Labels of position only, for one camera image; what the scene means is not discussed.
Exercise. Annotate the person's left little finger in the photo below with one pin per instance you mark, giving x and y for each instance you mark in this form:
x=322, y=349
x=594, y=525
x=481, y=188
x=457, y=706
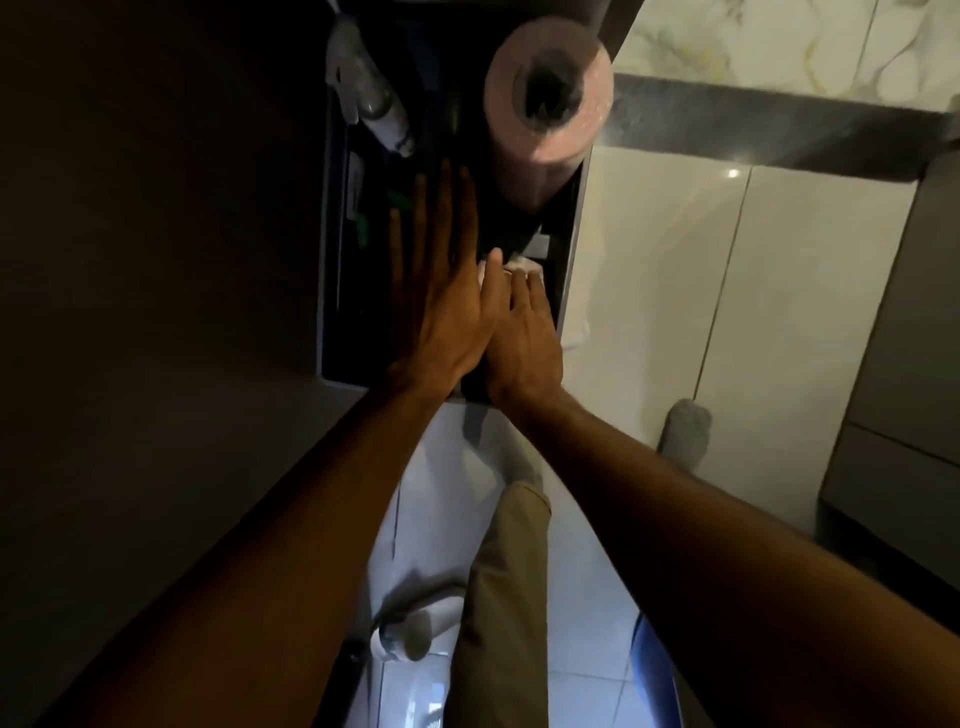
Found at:
x=397, y=251

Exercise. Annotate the grey cabinet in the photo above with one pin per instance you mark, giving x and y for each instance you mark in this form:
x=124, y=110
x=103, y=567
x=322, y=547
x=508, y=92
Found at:
x=900, y=420

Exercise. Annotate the dark wall shelf niche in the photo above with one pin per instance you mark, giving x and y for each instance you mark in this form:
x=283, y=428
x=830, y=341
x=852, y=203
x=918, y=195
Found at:
x=360, y=300

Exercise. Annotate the grey sock foot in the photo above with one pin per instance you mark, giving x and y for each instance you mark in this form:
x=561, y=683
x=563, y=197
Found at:
x=685, y=435

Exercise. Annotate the person's right fingers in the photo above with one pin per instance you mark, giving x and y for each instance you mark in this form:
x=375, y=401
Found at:
x=529, y=292

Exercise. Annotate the white tissue paper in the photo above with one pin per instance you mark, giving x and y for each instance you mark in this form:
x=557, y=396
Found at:
x=523, y=263

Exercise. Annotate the person's right forearm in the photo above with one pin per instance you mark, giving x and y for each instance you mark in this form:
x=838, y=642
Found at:
x=720, y=570

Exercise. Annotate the person's left middle finger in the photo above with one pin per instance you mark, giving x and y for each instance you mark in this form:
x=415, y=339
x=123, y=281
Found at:
x=447, y=217

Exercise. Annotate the blue plastic bucket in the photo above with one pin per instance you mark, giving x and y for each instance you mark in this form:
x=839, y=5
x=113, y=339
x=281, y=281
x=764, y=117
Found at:
x=652, y=675

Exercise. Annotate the person's left thumb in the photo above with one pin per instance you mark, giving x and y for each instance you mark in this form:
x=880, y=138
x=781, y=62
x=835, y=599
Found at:
x=496, y=285

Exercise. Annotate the pink toilet paper roll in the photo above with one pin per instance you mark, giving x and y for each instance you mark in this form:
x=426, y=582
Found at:
x=544, y=112

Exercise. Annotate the khaki trouser leg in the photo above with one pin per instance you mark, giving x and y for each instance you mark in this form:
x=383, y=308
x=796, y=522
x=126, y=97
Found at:
x=499, y=615

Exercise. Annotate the person's left forearm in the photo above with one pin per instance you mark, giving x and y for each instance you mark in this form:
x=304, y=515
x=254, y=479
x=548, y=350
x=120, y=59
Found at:
x=285, y=555

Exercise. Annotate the person's right hand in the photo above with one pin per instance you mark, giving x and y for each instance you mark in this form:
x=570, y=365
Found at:
x=525, y=352

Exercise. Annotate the white spray bottle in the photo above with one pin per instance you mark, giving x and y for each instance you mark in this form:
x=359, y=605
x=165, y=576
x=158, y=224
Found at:
x=364, y=82

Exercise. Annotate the person's left hand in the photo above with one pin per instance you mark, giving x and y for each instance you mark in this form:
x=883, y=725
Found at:
x=439, y=315

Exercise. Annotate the green packet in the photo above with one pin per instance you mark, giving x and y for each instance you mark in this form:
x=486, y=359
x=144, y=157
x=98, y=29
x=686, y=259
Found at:
x=369, y=221

